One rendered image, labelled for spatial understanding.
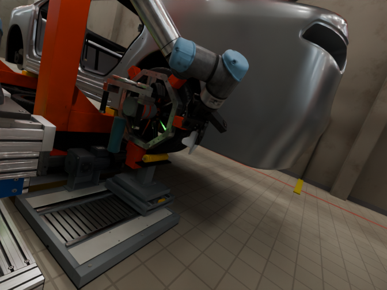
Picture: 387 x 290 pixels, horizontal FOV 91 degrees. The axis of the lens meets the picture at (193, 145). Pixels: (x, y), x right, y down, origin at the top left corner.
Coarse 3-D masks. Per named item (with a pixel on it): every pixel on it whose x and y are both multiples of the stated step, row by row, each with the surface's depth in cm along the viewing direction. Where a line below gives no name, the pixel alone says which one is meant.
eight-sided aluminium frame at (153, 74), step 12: (144, 72) 136; (156, 72) 131; (168, 84) 126; (120, 108) 150; (180, 108) 126; (168, 120) 126; (132, 132) 150; (168, 132) 126; (144, 144) 137; (156, 144) 137
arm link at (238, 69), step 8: (224, 56) 46; (232, 56) 46; (240, 56) 48; (224, 64) 47; (232, 64) 45; (240, 64) 46; (248, 64) 48; (216, 72) 47; (224, 72) 47; (232, 72) 47; (240, 72) 47; (216, 80) 48; (224, 80) 48; (232, 80) 48; (240, 80) 49; (208, 88) 53; (216, 88) 51; (224, 88) 50; (232, 88) 51; (216, 96) 53; (224, 96) 53
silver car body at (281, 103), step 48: (48, 0) 241; (192, 0) 128; (240, 0) 112; (288, 0) 238; (96, 48) 305; (144, 48) 149; (240, 48) 111; (288, 48) 99; (336, 48) 104; (96, 96) 181; (240, 96) 111; (288, 96) 100; (240, 144) 112; (288, 144) 106
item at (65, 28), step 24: (72, 0) 115; (48, 24) 119; (72, 24) 119; (48, 48) 119; (72, 48) 124; (48, 72) 120; (72, 72) 129; (48, 96) 122; (72, 96) 134; (48, 120) 127
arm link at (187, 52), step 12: (180, 48) 44; (192, 48) 44; (204, 48) 47; (180, 60) 45; (192, 60) 45; (204, 60) 45; (216, 60) 46; (180, 72) 52; (192, 72) 47; (204, 72) 47
